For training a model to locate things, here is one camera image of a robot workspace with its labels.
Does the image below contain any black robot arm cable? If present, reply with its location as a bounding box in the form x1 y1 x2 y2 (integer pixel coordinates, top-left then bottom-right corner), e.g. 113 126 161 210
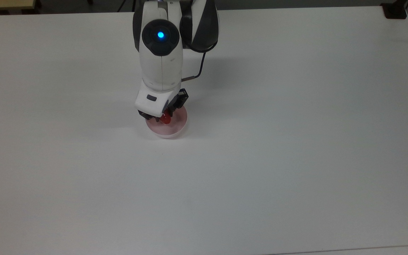
181 50 206 83

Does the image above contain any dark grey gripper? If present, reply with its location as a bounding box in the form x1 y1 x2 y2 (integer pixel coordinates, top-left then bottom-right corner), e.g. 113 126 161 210
135 79 189 124

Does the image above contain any black clamp camera stand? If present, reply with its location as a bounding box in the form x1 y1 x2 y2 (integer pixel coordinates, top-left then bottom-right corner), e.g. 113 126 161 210
381 0 408 19

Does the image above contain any pink plastic bowl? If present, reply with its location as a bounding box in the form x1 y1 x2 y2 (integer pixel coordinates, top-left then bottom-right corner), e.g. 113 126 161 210
144 105 188 139

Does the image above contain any light wooden table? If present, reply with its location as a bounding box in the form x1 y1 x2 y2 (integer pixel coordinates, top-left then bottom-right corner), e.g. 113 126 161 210
0 0 37 12

